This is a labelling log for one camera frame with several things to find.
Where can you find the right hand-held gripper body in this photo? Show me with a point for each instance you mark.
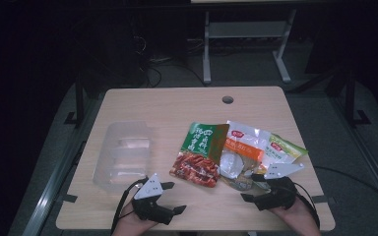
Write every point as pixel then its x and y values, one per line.
pixel 277 196

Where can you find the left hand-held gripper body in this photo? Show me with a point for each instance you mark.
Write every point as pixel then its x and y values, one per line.
pixel 149 190

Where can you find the brown snack packet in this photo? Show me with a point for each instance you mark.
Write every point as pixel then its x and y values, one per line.
pixel 241 184

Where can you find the white and orange snack packet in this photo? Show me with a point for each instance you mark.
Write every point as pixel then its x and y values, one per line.
pixel 244 147

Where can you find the light green snack packet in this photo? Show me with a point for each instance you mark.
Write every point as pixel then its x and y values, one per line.
pixel 285 147

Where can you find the clear plastic container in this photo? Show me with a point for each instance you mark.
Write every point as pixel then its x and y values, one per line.
pixel 124 154

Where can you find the green and red snack packet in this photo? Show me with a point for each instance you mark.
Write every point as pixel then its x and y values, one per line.
pixel 198 154

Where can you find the person's right hand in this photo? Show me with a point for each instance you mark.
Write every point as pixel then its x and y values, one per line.
pixel 300 219

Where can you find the person's left hand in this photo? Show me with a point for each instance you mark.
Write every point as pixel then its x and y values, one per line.
pixel 128 224

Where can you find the black tape strip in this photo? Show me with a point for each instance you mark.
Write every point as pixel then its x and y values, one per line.
pixel 320 199
pixel 67 198

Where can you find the black metal stand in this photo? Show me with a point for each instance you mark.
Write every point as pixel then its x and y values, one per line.
pixel 79 98
pixel 351 98

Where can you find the aluminium floor rail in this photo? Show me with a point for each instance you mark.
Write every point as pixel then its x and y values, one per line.
pixel 367 157
pixel 50 187

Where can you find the white metal table frame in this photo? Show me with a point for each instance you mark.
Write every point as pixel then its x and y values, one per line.
pixel 242 29

